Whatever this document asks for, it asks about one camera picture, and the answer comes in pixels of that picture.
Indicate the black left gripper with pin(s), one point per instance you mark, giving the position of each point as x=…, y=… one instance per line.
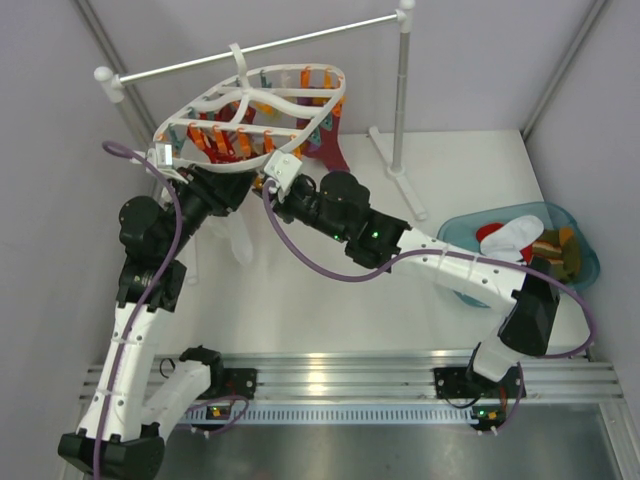
x=220, y=191

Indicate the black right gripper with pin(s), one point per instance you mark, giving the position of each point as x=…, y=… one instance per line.
x=282, y=208

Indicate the white oval clip hanger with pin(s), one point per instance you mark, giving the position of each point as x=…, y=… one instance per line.
x=280, y=106

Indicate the white sock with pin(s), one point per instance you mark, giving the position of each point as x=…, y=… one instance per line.
x=234, y=229
x=518, y=235

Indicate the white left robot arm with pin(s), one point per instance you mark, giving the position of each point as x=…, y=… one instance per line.
x=124, y=432

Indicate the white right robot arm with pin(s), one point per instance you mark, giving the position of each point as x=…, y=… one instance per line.
x=525, y=299

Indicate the hanging white sock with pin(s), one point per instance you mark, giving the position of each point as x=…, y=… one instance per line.
x=234, y=229

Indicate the red patterned sock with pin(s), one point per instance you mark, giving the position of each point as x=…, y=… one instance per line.
x=221, y=147

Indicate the maroon purple-toed sock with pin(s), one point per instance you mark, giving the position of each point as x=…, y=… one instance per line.
x=323, y=145

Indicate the silver clothes rack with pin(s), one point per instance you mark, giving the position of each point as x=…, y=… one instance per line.
x=114, y=87

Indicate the teal plastic basket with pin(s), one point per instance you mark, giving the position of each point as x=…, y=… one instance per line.
x=460, y=231

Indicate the red sock in basket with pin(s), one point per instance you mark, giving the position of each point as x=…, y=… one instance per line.
x=489, y=234

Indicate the green orange striped sock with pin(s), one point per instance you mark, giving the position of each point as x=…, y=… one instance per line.
x=562, y=250

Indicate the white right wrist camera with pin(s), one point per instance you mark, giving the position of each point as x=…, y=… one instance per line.
x=283, y=168

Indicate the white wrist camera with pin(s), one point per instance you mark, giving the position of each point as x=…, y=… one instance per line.
x=283, y=168
x=160, y=155

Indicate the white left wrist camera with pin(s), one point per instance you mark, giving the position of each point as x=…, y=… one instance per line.
x=160, y=155

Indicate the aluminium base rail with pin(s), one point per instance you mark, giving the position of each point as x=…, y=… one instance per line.
x=410, y=388

